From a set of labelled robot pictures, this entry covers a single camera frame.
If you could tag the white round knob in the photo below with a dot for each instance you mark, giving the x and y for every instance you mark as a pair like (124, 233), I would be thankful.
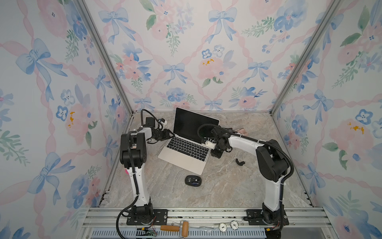
(234, 225)
(222, 227)

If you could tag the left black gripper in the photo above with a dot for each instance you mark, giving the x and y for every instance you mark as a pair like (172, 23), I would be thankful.
(166, 133)

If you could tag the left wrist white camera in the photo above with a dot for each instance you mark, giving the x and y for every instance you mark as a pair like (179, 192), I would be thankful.
(162, 123)

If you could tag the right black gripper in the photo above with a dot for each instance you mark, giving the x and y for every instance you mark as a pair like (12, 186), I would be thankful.
(217, 155)

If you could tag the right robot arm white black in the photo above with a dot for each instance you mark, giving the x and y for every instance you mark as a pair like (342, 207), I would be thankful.
(274, 165)

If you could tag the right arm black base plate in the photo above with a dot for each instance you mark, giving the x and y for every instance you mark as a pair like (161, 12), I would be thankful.
(259, 217)

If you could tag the wooden handle roller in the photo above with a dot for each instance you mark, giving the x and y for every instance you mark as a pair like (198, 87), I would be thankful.
(183, 229)

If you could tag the silver laptop black screen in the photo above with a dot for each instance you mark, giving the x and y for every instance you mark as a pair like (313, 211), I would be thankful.
(187, 149)

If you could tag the wrist white camera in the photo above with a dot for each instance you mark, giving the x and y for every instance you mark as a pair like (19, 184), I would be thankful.
(210, 144)
(162, 123)

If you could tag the black wireless mouse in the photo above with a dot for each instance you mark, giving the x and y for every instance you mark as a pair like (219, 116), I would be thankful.
(193, 180)

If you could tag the white round knob right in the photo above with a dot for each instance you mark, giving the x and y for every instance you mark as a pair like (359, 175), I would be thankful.
(234, 225)

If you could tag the white round knob left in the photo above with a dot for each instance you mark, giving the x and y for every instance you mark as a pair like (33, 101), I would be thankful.
(222, 227)

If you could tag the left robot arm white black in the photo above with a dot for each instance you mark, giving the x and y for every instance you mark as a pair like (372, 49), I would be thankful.
(133, 156)

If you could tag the aluminium front rail frame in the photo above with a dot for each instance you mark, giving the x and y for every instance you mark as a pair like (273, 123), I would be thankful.
(304, 223)

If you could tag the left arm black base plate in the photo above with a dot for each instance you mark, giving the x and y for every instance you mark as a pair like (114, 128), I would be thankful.
(143, 217)

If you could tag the pink small toy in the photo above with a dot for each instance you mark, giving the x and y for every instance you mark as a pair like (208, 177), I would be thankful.
(242, 131)

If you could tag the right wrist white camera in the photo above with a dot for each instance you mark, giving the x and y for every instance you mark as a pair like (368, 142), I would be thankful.
(210, 144)

